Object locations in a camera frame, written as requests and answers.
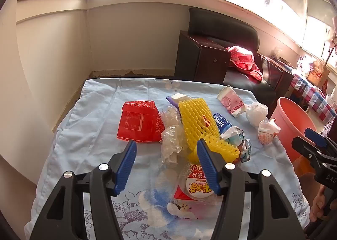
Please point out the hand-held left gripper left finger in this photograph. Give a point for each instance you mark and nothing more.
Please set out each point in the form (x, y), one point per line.
(126, 166)

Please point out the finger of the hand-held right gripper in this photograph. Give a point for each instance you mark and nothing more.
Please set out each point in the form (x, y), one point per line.
(316, 136)
(308, 150)

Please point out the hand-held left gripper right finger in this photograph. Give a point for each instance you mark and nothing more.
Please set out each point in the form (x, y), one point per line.
(208, 169)

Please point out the clear snack packet red print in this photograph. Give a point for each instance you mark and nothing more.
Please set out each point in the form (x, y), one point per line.
(194, 187)

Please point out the small yellow foam fruit net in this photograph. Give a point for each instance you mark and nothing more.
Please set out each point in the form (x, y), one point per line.
(223, 147)

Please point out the pink plastic bucket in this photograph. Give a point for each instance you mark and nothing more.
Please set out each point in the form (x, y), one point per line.
(289, 116)

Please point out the colourful wrapper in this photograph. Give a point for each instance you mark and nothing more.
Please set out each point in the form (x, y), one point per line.
(237, 137)

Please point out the red plastic wrapper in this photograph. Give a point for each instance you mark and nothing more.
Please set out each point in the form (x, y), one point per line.
(139, 124)

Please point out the white orange paper cup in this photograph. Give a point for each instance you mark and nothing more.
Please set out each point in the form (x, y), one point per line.
(266, 132)

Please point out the clear plastic bag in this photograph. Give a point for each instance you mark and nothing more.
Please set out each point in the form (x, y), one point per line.
(171, 137)

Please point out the blue tissue packet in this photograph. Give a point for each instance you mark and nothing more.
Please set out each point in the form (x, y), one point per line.
(219, 121)

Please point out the large yellow foam fruit net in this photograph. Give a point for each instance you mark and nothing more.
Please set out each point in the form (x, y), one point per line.
(194, 116)

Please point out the white plastic bag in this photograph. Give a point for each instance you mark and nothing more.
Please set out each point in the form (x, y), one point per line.
(256, 113)

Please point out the pink floral paper cup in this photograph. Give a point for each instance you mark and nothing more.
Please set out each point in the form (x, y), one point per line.
(230, 100)

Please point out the white purple wrapper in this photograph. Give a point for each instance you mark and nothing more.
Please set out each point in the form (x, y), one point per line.
(179, 97)

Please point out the person's right hand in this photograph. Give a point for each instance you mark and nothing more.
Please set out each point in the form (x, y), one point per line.
(317, 205)

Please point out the table with checkered cloth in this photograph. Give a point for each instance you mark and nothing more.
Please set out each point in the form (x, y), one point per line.
(310, 89)

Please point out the light blue floral cloth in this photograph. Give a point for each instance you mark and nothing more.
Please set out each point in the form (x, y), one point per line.
(92, 124)

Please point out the brown paper bag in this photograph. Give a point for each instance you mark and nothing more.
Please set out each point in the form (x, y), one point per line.
(317, 72)

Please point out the patterned cloth bundle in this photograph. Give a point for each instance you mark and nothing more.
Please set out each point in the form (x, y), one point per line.
(304, 63)

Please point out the red dotted blanket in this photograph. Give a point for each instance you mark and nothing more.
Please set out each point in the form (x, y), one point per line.
(242, 61)

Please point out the hanging pinkish cloth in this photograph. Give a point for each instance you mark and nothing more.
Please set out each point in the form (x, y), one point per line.
(333, 32)

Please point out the black leather armchair wooden arms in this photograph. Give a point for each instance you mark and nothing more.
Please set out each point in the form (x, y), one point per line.
(210, 24)

